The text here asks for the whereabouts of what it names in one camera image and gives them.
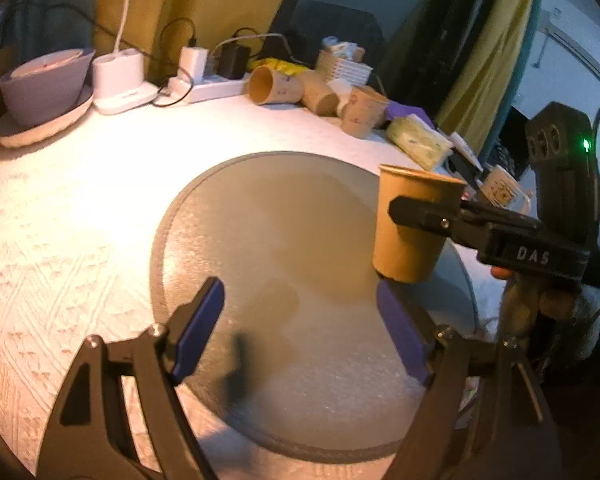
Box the white ribbed box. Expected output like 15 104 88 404
315 36 373 86

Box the printed glass mug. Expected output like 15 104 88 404
479 165 531 214

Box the tilted printed paper cup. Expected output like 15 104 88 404
341 86 389 139

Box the white small cup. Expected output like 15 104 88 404
327 78 352 117

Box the white lamp base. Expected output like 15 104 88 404
92 0 158 116

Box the white power strip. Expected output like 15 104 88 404
168 75 247 104

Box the white plug adapter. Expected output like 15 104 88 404
178 47 208 84

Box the black camera box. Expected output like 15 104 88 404
526 102 600 249

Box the yellow plastic bag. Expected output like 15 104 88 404
247 58 308 76

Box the plain brown paper cup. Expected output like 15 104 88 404
373 164 466 284

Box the lying printed paper cup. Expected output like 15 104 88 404
247 66 303 105

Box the white cable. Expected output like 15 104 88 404
209 32 286 61

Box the lying brown paper cup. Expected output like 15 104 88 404
298 70 339 116

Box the black plug adapter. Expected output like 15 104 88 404
215 42 251 80

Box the purple cloth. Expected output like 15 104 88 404
385 101 436 129

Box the grey bowl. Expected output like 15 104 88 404
0 48 95 127

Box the person's hand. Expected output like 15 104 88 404
491 266 582 336

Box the white scalloped plate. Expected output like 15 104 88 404
0 84 94 148

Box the green patterned packet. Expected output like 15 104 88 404
387 114 453 171

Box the dark chair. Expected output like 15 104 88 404
282 0 386 67

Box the black cable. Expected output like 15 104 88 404
0 1 199 109

